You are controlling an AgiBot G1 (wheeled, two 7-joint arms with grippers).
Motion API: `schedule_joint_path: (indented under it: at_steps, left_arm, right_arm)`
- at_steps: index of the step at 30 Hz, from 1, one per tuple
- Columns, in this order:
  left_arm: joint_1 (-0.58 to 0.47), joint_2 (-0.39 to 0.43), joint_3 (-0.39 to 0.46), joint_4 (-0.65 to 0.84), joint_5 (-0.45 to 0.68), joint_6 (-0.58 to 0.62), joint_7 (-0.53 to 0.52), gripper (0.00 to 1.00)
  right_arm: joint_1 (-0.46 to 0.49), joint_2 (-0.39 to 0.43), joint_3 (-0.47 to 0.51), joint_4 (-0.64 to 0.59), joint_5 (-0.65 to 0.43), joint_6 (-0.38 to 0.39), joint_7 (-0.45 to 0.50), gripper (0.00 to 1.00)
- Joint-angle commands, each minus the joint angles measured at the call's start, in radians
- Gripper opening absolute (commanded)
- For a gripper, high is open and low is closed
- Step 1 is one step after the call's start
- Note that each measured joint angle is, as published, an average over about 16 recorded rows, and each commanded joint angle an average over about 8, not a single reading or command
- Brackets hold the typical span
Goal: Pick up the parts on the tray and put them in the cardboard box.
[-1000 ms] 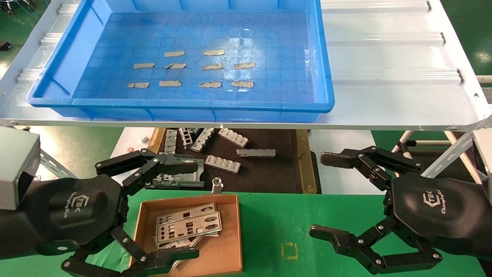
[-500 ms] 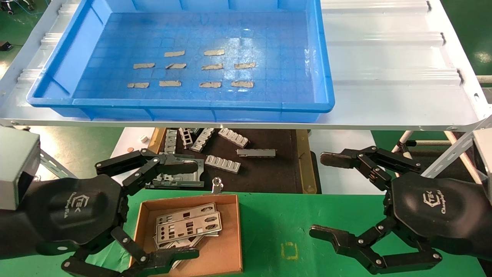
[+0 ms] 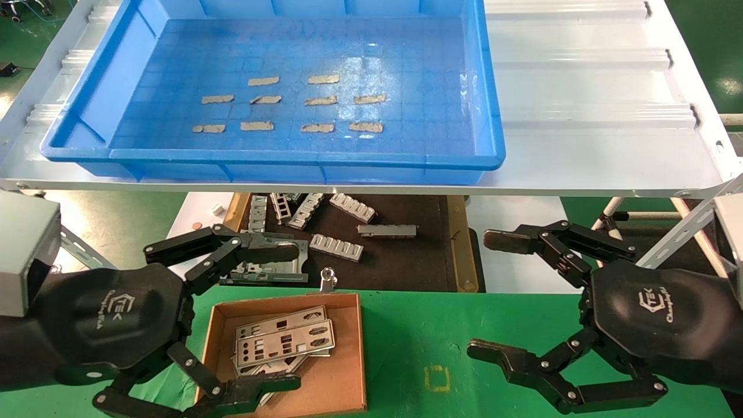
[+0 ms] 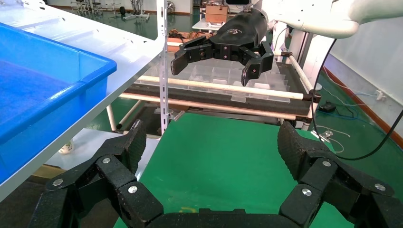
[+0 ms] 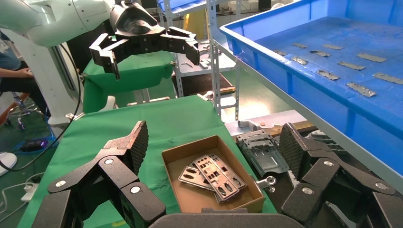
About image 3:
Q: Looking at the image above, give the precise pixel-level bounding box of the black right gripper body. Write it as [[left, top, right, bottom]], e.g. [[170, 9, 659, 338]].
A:
[[580, 260, 743, 395]]

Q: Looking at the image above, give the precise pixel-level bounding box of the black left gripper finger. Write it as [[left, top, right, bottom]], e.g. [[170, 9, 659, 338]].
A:
[[93, 341, 302, 418], [143, 224, 301, 296]]

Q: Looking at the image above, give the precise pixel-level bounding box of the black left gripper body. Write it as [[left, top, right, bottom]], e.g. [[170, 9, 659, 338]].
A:
[[0, 263, 193, 390]]

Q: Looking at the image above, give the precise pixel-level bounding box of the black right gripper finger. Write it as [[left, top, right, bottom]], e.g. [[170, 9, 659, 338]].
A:
[[484, 220, 637, 289], [467, 327, 669, 415]]

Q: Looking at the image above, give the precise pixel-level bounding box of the silver slotted metal plate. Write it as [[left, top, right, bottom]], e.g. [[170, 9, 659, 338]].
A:
[[235, 306, 327, 344], [232, 354, 315, 407], [235, 319, 336, 368]]

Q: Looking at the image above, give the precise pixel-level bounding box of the brown cardboard box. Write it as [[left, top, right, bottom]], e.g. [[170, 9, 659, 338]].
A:
[[194, 292, 368, 416]]

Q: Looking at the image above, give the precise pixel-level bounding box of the blue plastic tray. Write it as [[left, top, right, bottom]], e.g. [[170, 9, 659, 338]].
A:
[[39, 0, 506, 185]]

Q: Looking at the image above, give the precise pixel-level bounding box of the grey slotted metal part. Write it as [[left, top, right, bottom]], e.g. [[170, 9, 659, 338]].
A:
[[288, 193, 324, 230], [270, 193, 293, 225], [248, 196, 268, 233]]

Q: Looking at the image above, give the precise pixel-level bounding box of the grey ribbed metal part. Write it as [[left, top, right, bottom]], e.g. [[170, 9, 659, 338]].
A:
[[329, 193, 377, 224], [309, 234, 365, 262]]

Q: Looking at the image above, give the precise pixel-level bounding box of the green table cloth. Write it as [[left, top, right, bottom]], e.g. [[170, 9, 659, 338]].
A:
[[0, 284, 738, 418]]

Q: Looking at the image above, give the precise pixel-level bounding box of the grey perforated shelf brace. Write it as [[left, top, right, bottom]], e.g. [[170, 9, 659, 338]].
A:
[[60, 225, 117, 271], [636, 174, 743, 271]]

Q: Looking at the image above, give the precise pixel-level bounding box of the long grey metal bar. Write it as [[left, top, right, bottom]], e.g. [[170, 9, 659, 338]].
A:
[[357, 224, 418, 239]]

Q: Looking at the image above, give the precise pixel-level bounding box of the white metal shelf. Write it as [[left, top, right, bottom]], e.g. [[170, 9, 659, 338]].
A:
[[0, 0, 743, 198]]

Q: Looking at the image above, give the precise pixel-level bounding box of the wheeled chair base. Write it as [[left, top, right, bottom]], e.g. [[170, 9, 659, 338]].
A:
[[0, 0, 56, 24]]

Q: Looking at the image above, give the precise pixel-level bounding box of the large grey metal bracket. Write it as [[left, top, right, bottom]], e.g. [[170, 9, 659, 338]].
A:
[[219, 230, 310, 286]]

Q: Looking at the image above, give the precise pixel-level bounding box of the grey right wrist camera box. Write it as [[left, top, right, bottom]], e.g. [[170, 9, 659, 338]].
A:
[[713, 193, 743, 305]]

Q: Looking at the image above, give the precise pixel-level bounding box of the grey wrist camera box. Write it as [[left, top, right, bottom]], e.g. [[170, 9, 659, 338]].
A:
[[0, 192, 62, 318], [713, 193, 743, 305]]

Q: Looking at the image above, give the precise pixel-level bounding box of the black mat with wooden frame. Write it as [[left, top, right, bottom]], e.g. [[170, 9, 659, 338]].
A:
[[223, 193, 486, 293]]

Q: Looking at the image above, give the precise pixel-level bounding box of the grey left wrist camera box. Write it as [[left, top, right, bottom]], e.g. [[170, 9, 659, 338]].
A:
[[0, 192, 62, 318]]

